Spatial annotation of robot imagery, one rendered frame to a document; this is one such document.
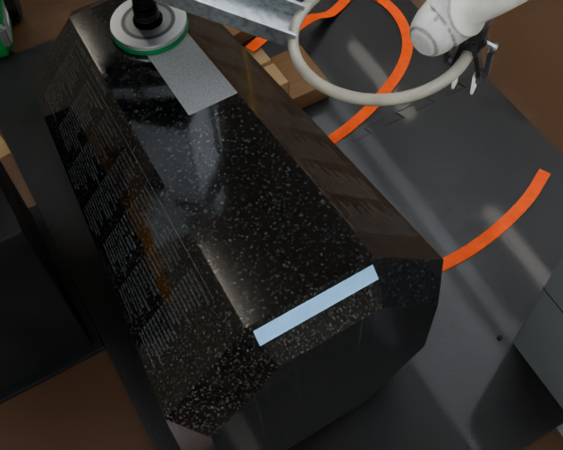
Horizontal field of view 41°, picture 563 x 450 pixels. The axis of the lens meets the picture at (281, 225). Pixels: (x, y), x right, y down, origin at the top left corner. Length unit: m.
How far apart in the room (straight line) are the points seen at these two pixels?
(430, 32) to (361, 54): 1.62
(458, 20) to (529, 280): 1.28
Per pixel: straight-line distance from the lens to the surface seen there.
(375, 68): 3.19
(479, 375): 2.52
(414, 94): 1.86
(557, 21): 3.55
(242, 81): 2.11
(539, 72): 3.31
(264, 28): 2.00
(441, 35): 1.64
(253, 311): 1.66
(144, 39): 2.15
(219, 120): 1.96
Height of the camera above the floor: 2.32
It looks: 58 degrees down
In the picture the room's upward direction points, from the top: 4 degrees counter-clockwise
